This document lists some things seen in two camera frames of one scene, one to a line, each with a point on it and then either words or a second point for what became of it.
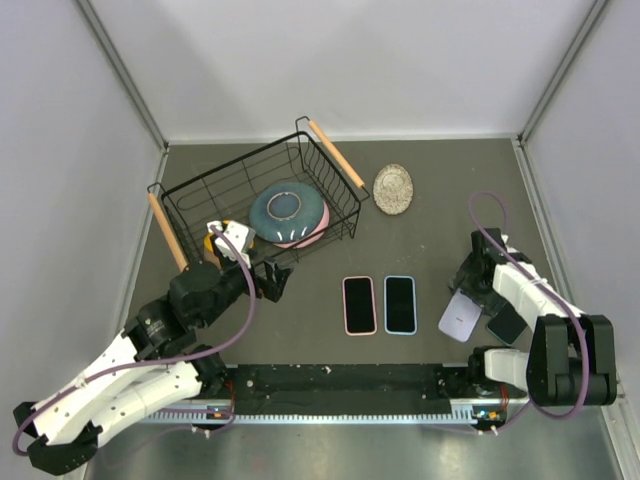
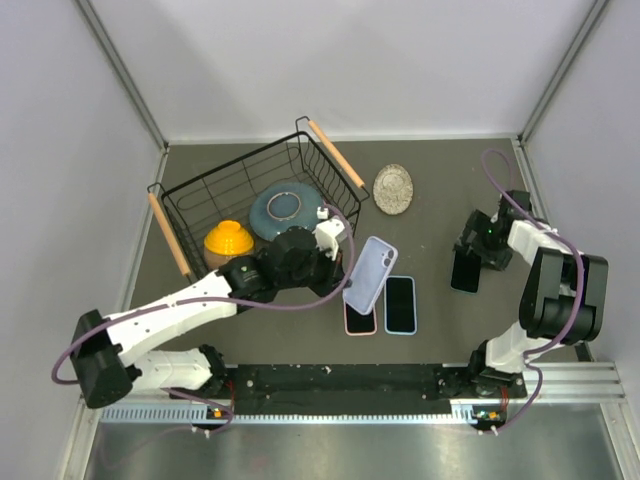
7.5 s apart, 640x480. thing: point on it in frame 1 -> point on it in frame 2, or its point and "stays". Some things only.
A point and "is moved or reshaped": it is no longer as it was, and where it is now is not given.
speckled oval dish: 393,189 stays
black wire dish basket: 303,157 stays
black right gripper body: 479,290 -> 492,250
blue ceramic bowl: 287,212 stays
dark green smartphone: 400,308 stays
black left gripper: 272,287 -> 335,272
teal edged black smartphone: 507,325 is moved or reshaped
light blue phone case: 385,306 stays
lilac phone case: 460,317 -> 374,264
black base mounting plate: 346,389 stays
